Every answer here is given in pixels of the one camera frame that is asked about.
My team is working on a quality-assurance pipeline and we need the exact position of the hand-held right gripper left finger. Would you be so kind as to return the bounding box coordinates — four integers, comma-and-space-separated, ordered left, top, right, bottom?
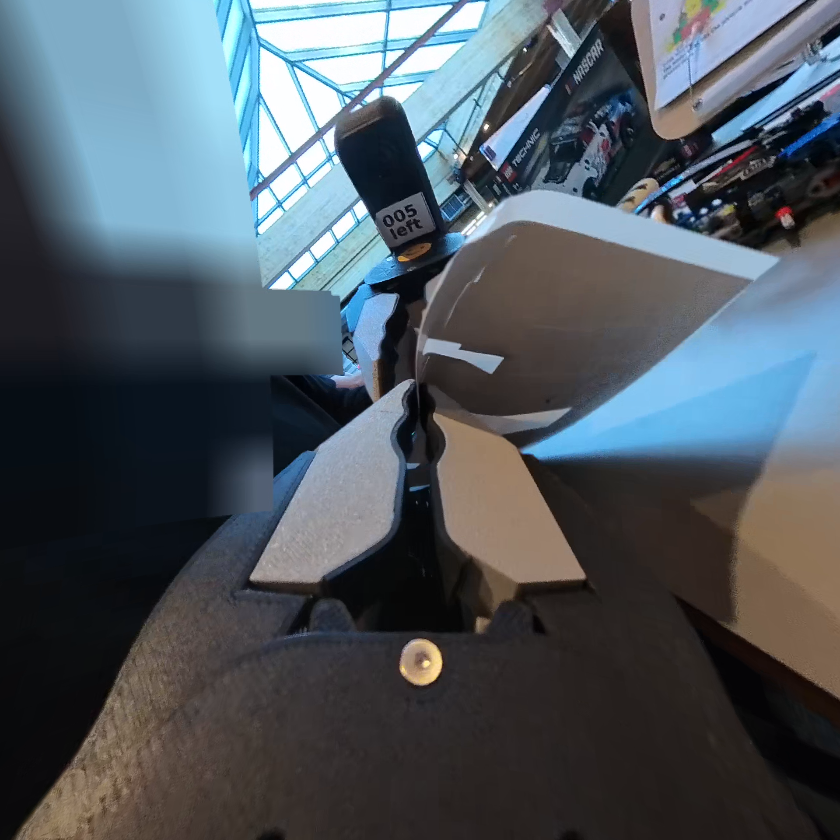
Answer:
248, 379, 419, 596

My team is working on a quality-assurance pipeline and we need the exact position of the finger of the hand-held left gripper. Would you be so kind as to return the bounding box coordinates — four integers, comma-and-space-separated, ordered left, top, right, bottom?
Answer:
353, 292, 403, 403

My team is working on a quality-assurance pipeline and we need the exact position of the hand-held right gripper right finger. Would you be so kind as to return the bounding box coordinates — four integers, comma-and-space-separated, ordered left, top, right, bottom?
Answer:
430, 419, 588, 635

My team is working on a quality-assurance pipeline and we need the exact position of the holographic sticker sheet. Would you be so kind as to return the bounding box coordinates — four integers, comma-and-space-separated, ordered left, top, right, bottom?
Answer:
413, 190, 778, 437

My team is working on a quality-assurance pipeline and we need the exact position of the person's left forearm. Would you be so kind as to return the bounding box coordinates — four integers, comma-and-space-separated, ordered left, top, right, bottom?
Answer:
272, 374, 371, 460

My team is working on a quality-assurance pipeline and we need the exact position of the whiteboard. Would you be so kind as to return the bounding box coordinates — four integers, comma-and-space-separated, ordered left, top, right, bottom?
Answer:
479, 85, 552, 168

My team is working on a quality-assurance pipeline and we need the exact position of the black toy car box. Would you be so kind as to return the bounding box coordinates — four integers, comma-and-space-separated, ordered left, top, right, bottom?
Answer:
479, 23, 664, 198

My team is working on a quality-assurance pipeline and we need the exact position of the printed instruction sheet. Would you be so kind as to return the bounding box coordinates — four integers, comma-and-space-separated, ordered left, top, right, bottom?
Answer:
646, 0, 808, 109

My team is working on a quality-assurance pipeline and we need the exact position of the partly built toy car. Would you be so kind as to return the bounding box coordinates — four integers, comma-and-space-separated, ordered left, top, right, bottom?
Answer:
633, 98, 840, 247

